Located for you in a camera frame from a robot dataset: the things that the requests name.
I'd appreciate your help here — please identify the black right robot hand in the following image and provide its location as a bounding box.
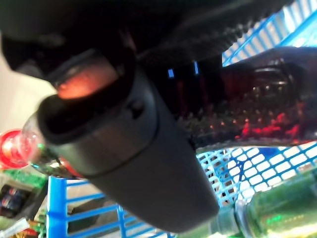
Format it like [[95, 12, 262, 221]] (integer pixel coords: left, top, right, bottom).
[[0, 0, 293, 234]]

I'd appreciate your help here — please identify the blue plastic shopping basket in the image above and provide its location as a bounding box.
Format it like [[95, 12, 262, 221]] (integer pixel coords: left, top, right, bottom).
[[47, 0, 317, 238]]

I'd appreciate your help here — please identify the small cola bottle red label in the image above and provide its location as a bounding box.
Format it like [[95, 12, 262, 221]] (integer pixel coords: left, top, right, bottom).
[[0, 46, 317, 179]]

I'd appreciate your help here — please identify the small green soda bottle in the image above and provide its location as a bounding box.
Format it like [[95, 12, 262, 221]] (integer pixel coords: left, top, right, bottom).
[[210, 171, 317, 238]]

